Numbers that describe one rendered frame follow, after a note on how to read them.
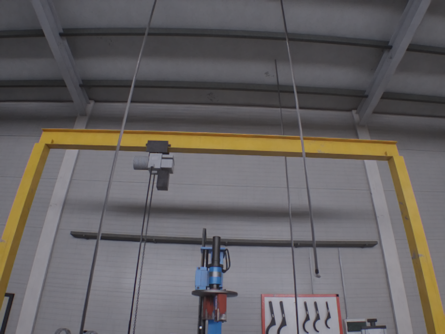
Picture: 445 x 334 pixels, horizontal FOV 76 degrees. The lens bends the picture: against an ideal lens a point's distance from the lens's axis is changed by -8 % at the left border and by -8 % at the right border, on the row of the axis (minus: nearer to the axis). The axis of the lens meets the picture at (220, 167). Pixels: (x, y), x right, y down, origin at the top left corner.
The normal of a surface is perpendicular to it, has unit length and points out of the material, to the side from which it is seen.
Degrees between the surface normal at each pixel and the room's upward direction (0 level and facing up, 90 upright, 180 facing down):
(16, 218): 90
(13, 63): 174
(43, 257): 90
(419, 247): 90
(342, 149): 90
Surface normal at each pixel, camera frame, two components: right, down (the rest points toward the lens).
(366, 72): -0.03, 0.81
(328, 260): 0.03, -0.49
